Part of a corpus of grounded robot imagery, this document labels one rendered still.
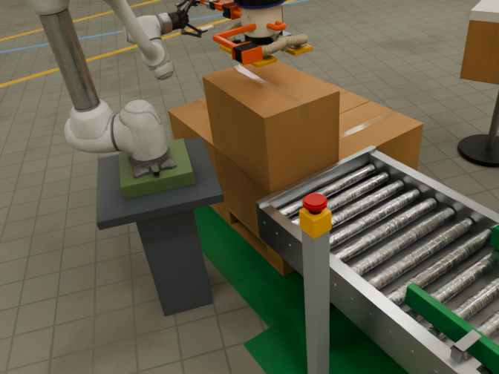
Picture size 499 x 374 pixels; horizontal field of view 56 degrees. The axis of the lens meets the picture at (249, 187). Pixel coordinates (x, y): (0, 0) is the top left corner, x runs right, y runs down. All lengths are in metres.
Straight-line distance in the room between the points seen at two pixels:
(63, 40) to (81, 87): 0.18
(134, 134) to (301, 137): 0.74
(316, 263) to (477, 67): 1.95
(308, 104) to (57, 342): 1.65
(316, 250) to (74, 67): 1.08
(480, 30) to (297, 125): 1.34
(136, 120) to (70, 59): 0.31
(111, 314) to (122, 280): 0.23
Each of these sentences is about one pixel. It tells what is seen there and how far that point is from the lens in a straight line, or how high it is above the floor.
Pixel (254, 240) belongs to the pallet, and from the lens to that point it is 2.74.
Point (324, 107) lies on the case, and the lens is 2.16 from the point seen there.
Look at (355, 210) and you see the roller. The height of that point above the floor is 0.54.
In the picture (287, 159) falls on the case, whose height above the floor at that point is 0.70.
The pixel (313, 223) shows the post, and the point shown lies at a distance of 1.33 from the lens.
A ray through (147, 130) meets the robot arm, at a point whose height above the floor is 1.00.
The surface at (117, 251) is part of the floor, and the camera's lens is 2.92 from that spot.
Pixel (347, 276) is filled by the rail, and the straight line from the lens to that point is 1.73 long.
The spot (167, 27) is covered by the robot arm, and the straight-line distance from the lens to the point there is 2.23.
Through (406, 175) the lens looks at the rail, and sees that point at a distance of 2.25.
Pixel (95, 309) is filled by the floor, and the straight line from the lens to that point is 2.64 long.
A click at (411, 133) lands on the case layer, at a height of 0.51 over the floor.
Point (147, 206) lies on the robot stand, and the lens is 1.90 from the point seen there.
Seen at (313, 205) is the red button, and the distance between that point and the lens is 1.31.
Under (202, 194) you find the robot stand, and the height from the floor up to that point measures 0.75.
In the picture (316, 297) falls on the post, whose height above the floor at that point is 0.68.
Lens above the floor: 1.85
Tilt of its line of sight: 35 degrees down
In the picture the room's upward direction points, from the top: 7 degrees counter-clockwise
